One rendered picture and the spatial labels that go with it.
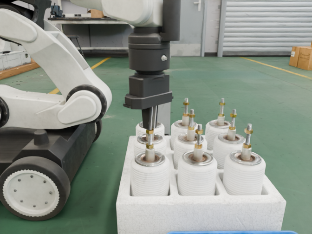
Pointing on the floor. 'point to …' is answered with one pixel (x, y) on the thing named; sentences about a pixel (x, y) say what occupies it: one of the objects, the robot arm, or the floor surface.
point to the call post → (165, 117)
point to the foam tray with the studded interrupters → (195, 206)
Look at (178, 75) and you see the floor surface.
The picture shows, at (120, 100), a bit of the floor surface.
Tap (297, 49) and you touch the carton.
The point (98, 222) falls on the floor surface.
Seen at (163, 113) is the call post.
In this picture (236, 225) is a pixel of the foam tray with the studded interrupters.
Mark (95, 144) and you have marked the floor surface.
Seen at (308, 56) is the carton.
